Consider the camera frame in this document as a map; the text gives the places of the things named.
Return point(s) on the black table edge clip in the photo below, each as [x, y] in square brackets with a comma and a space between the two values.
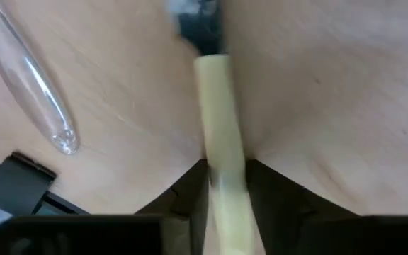
[20, 184]

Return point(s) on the black aluminium table frame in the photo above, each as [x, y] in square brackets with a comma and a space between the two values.
[67, 207]

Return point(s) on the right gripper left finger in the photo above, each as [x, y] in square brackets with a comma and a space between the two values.
[186, 212]

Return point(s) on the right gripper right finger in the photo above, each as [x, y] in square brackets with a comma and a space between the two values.
[275, 205]

